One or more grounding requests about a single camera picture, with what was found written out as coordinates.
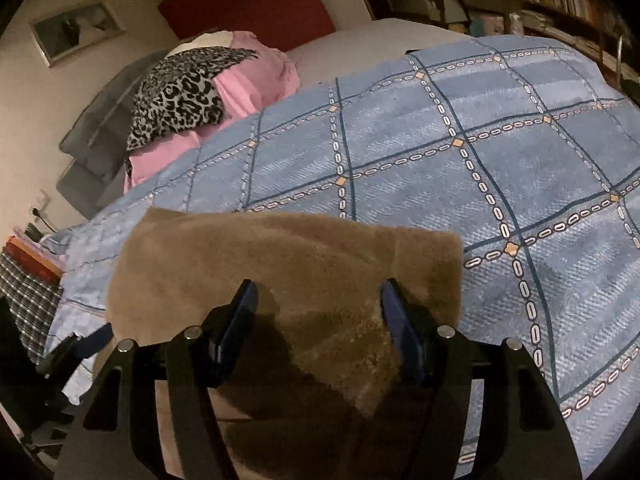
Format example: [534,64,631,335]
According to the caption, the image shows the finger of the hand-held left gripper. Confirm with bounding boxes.
[35,324,114,377]

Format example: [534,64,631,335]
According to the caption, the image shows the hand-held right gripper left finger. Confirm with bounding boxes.
[54,279,259,480]

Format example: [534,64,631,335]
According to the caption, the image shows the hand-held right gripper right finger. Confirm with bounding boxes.
[381,279,583,480]

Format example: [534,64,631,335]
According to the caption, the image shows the tan fleece pants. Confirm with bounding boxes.
[105,207,463,480]

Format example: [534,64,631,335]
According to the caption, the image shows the grey plaid cloth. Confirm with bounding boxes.
[0,250,63,366]

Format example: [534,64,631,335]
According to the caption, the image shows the red book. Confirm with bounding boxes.
[6,236,65,281]

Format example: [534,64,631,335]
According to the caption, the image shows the blue checked blanket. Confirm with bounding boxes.
[40,35,640,480]

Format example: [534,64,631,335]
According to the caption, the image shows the grey pillow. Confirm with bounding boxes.
[56,50,171,221]

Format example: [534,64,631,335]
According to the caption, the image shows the leopard print cloth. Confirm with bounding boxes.
[125,46,257,153]

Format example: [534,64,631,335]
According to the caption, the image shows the leopard print pink cushion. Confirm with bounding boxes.
[124,31,302,193]

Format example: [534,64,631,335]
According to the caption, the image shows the grey bed sheet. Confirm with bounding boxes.
[285,17,473,96]

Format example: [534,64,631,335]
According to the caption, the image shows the white pillow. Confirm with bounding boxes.
[167,30,236,58]

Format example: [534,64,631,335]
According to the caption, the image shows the bookshelf with books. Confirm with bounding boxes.
[425,0,640,96]

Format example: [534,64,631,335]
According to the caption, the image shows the wall socket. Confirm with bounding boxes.
[31,192,53,221]

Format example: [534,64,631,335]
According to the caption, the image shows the framed wall picture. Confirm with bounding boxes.
[29,1,126,68]

